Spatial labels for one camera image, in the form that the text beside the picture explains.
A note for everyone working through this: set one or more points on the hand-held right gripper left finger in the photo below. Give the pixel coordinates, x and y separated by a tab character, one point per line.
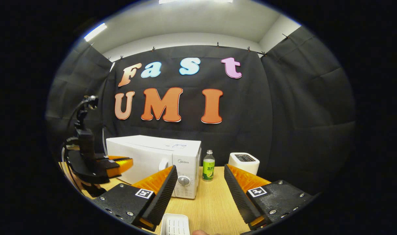
162	199

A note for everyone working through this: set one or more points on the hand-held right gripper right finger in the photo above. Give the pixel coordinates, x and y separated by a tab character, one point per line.
239	195

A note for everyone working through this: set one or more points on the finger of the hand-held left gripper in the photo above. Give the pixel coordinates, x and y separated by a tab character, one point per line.
120	158
123	167

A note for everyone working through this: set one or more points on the white microwave oven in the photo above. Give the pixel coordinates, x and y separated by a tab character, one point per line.
146	153

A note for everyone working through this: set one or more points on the white slotted dish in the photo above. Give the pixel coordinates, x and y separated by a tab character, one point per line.
175	225

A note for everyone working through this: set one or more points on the white toaster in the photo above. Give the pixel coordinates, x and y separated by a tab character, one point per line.
244	161

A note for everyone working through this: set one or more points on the green label drink bottle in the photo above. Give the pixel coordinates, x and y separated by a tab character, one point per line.
208	168

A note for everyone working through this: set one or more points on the black backdrop cloth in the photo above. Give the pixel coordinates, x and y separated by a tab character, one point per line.
283	98

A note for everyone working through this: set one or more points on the narrow ceiling light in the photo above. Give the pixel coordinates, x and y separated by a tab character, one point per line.
95	32

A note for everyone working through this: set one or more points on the wide ceiling light panel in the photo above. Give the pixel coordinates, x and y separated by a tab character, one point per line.
172	1

